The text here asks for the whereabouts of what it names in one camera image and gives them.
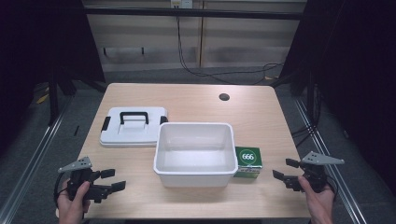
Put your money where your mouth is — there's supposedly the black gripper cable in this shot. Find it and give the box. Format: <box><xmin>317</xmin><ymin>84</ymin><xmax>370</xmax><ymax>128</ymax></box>
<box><xmin>325</xmin><ymin>175</ymin><xmax>339</xmax><ymax>196</ymax></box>
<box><xmin>53</xmin><ymin>171</ymin><xmax>69</xmax><ymax>209</ymax></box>

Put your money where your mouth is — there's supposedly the green cardboard box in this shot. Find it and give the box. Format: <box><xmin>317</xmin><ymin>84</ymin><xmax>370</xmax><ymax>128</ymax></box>
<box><xmin>233</xmin><ymin>146</ymin><xmax>263</xmax><ymax>179</ymax></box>

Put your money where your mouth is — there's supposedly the white wall power outlet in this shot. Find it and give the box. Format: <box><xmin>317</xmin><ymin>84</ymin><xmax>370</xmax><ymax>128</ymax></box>
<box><xmin>170</xmin><ymin>0</ymin><xmax>194</xmax><ymax>9</ymax></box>

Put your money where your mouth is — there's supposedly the person's left hand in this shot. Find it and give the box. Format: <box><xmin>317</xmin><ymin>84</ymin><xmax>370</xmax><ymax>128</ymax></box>
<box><xmin>56</xmin><ymin>180</ymin><xmax>92</xmax><ymax>224</ymax></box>

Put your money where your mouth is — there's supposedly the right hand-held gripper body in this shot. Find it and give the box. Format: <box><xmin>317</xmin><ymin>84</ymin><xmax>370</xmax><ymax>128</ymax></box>
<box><xmin>284</xmin><ymin>150</ymin><xmax>346</xmax><ymax>194</ymax></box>

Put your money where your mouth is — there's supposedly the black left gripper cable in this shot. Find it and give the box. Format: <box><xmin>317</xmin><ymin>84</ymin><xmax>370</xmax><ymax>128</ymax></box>
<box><xmin>53</xmin><ymin>171</ymin><xmax>69</xmax><ymax>209</ymax></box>

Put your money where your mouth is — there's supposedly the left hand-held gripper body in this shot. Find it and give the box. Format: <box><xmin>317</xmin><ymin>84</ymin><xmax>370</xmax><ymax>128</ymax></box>
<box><xmin>57</xmin><ymin>156</ymin><xmax>113</xmax><ymax>204</ymax></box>

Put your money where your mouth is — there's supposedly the white lid with black handle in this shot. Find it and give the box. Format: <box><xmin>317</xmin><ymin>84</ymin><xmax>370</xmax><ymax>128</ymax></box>
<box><xmin>99</xmin><ymin>106</ymin><xmax>169</xmax><ymax>148</ymax></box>

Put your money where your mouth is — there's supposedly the black horizontal frame bar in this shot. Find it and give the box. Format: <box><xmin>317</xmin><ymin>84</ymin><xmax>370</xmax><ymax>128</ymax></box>
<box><xmin>83</xmin><ymin>7</ymin><xmax>304</xmax><ymax>21</ymax></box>

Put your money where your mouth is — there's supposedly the metal floor rail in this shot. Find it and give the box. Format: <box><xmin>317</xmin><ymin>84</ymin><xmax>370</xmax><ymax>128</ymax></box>
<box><xmin>293</xmin><ymin>97</ymin><xmax>370</xmax><ymax>224</ymax></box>
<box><xmin>0</xmin><ymin>92</ymin><xmax>76</xmax><ymax>224</ymax></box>

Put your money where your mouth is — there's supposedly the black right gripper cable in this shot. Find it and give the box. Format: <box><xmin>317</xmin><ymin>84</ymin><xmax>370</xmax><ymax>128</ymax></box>
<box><xmin>325</xmin><ymin>175</ymin><xmax>339</xmax><ymax>196</ymax></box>

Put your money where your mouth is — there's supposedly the person's right hand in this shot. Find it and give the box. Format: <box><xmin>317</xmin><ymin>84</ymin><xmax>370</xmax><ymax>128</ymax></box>
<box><xmin>297</xmin><ymin>175</ymin><xmax>336</xmax><ymax>218</ymax></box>

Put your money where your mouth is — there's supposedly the black curtain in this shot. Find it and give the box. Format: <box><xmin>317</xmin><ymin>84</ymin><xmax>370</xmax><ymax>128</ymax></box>
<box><xmin>0</xmin><ymin>0</ymin><xmax>106</xmax><ymax>157</ymax></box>
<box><xmin>274</xmin><ymin>0</ymin><xmax>396</xmax><ymax>188</ymax></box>

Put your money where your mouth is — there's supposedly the yellow floor marker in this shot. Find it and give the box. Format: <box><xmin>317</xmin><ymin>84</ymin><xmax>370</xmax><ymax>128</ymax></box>
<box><xmin>35</xmin><ymin>92</ymin><xmax>50</xmax><ymax>105</ymax></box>

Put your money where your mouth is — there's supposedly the white plastic storage box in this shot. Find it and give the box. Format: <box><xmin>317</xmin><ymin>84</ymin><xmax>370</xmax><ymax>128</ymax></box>
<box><xmin>152</xmin><ymin>121</ymin><xmax>239</xmax><ymax>189</ymax></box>

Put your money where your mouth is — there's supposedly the black stand leg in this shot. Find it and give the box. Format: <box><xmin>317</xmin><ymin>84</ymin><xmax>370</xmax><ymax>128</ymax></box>
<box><xmin>47</xmin><ymin>66</ymin><xmax>61</xmax><ymax>127</ymax></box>

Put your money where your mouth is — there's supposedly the black cable on floor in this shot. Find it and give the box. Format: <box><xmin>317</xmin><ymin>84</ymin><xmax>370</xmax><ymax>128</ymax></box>
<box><xmin>176</xmin><ymin>16</ymin><xmax>285</xmax><ymax>86</ymax></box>

